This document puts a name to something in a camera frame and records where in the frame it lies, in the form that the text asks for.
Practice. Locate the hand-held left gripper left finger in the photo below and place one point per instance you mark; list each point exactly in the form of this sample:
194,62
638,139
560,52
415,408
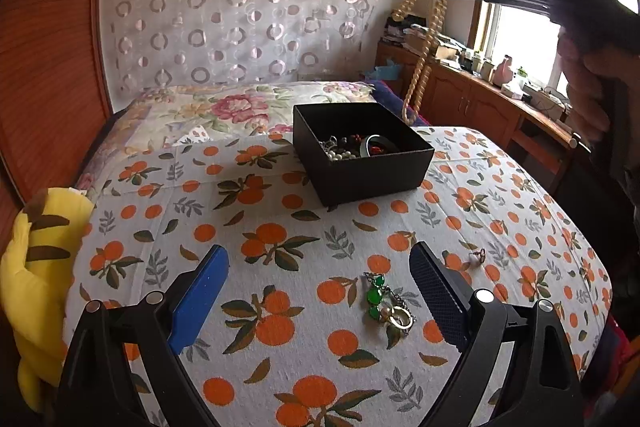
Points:
200,297

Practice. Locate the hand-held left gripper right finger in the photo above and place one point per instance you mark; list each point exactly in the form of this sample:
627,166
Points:
435,292

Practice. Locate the black box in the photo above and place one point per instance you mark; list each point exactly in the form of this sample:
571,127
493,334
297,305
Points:
360,182

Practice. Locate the red bead bangle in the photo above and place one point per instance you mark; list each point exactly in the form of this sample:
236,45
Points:
375,150

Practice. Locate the pale jade bangle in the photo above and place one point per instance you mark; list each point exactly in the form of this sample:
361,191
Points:
382,139

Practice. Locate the person's right hand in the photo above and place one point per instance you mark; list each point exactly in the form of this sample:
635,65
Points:
587,97

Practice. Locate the window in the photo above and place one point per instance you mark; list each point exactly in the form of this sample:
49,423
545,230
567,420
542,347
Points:
515,32

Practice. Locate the cardboard box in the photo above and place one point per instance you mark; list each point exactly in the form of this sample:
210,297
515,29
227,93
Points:
445,52

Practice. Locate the pink bottle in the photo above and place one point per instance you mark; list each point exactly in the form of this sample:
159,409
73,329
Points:
503,72

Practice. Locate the white tissue box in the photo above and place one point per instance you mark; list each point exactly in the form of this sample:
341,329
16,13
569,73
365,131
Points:
511,91

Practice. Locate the brown wooden cabinet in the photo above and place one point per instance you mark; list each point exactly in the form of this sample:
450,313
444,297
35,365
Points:
480,107

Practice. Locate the blue bag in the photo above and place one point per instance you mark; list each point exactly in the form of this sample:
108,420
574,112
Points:
385,72

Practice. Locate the orange-print bedsheet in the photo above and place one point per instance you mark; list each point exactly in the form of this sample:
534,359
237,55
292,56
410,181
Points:
300,217

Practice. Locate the purple blanket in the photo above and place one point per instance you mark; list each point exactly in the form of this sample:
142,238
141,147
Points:
390,94

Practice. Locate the yellow plush toy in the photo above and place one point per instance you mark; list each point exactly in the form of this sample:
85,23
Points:
40,307

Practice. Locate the floral blanket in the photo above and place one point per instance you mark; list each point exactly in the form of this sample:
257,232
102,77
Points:
225,107

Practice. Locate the circle-patterned sheer curtain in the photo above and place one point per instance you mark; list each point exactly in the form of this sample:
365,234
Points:
240,7

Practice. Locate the brown wooden wardrobe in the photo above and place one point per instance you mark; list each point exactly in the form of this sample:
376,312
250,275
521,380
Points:
50,57

